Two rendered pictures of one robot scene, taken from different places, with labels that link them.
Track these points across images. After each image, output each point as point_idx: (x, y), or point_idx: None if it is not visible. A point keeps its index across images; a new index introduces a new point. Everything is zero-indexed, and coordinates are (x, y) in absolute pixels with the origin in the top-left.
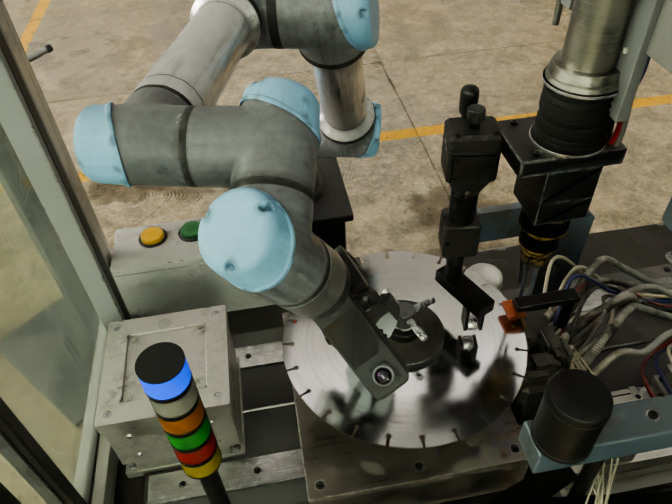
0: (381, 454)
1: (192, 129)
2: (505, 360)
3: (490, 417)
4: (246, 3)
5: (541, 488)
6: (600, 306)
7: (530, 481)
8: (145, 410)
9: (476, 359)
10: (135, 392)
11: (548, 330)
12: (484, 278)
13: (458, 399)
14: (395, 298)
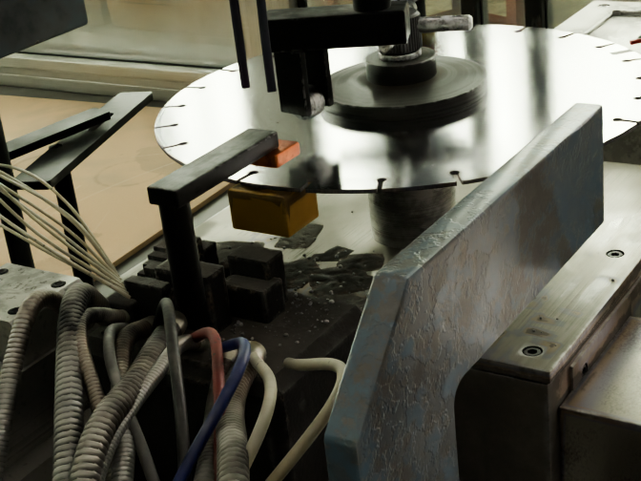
0: None
1: None
2: (213, 145)
3: (168, 110)
4: None
5: (54, 156)
6: (133, 378)
7: (73, 153)
8: (580, 19)
9: (258, 127)
10: (623, 20)
11: (202, 268)
12: (399, 187)
13: (231, 99)
14: (435, 18)
